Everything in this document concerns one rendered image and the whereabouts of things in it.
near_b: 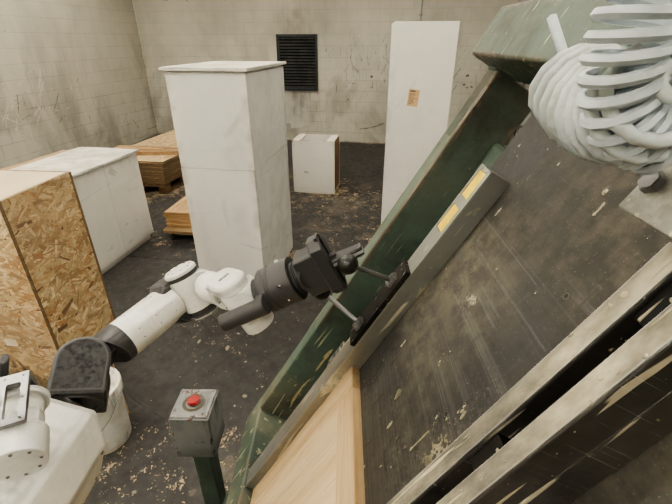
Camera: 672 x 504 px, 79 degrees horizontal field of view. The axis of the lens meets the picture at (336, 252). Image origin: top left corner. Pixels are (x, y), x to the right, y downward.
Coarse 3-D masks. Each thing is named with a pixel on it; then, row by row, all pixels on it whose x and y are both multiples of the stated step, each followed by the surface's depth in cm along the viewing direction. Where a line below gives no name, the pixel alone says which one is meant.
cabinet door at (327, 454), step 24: (336, 408) 81; (360, 408) 75; (312, 432) 86; (336, 432) 77; (360, 432) 71; (288, 456) 92; (312, 456) 81; (336, 456) 71; (360, 456) 67; (264, 480) 99; (288, 480) 87; (312, 480) 76; (336, 480) 67; (360, 480) 63
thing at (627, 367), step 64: (640, 0) 20; (640, 64) 21; (640, 128) 20; (640, 192) 29; (640, 320) 29; (576, 384) 30; (640, 384) 28; (448, 448) 39; (512, 448) 33; (576, 448) 31; (640, 448) 30
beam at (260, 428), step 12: (252, 420) 126; (264, 420) 122; (276, 420) 125; (252, 432) 119; (264, 432) 119; (276, 432) 121; (252, 444) 114; (264, 444) 116; (240, 456) 118; (252, 456) 111; (240, 468) 112; (240, 480) 107; (228, 492) 112; (240, 492) 102; (252, 492) 103
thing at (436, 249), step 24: (480, 168) 69; (480, 192) 67; (456, 216) 69; (480, 216) 68; (432, 240) 72; (456, 240) 71; (408, 264) 77; (432, 264) 73; (408, 288) 75; (384, 312) 78; (384, 336) 81; (336, 360) 88; (360, 360) 84; (336, 384) 87; (312, 408) 90; (288, 432) 94; (264, 456) 101
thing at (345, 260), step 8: (344, 256) 72; (352, 256) 72; (344, 264) 71; (352, 264) 71; (344, 272) 72; (352, 272) 72; (368, 272) 74; (376, 272) 75; (392, 272) 77; (392, 280) 76
